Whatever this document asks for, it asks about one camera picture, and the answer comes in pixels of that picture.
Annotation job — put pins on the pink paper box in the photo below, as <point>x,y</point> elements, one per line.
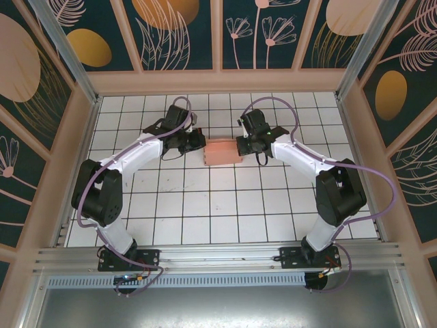
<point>222,152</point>

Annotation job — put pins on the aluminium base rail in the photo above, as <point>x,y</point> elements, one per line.
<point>222,254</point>

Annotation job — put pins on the grey metal sheet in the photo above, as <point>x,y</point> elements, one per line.
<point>222,307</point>

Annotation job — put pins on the short aluminium side rail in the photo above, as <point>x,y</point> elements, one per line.
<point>380,229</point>
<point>63,232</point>

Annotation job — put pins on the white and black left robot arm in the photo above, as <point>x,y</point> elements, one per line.
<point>136,155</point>

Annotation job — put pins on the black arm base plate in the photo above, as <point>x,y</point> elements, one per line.
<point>150,256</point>
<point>288,256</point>

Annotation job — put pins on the aluminium frame post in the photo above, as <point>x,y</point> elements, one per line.
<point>68,51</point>
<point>362,44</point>

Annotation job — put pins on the small green circuit board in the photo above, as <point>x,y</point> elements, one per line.
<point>131,278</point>

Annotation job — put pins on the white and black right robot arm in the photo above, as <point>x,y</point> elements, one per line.
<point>297,153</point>

